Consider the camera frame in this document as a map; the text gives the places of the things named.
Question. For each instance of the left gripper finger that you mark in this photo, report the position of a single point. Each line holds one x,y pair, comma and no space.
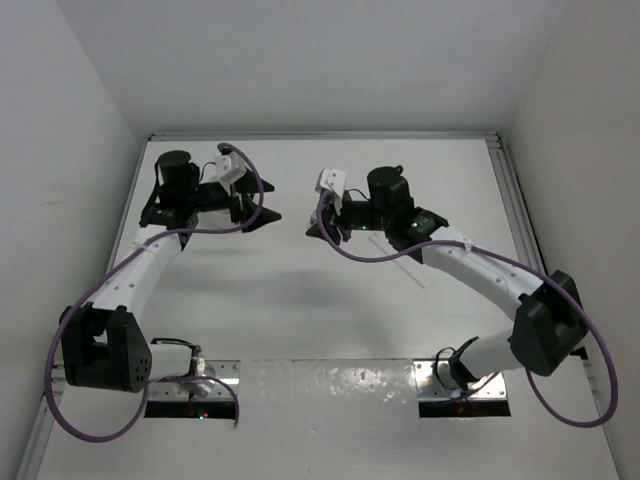
265,217
248,184

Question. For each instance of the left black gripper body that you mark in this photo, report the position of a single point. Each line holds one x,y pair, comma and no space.
217,196

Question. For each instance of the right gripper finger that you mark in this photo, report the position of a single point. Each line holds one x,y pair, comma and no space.
328,210
335,234

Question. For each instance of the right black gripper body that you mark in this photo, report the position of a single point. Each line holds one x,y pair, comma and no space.
361,215

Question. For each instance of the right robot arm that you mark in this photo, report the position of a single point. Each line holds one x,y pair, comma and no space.
546,326

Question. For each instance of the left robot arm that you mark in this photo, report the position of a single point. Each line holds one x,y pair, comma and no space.
103,344

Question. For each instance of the clear plastic ruler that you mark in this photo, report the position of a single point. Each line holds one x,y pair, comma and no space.
408,266

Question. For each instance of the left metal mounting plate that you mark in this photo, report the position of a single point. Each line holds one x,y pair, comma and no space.
212,392

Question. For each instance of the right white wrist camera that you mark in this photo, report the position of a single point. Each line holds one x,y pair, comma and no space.
334,182

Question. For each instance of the aluminium frame rail right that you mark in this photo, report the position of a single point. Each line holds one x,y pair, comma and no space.
526,243

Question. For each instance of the aluminium frame rail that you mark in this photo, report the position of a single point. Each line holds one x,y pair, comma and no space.
36,446
526,243

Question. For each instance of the aluminium frame rail left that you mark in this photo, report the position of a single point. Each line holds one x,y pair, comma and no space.
36,446

